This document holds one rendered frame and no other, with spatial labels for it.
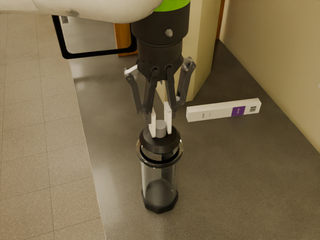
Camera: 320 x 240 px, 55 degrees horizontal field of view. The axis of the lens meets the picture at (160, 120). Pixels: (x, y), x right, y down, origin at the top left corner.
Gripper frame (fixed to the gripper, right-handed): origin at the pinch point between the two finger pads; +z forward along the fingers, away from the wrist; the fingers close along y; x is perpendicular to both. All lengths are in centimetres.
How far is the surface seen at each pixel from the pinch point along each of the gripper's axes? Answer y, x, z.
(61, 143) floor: 41, -115, 125
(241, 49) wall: -55, -58, 29
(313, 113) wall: -56, -12, 24
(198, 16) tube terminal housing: -22.6, -35.5, -2.5
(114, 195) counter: 12.3, -4.2, 30.9
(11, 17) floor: 83, -328, 125
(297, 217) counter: -33.5, 16.4, 30.9
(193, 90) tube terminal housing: -23.1, -35.5, 26.1
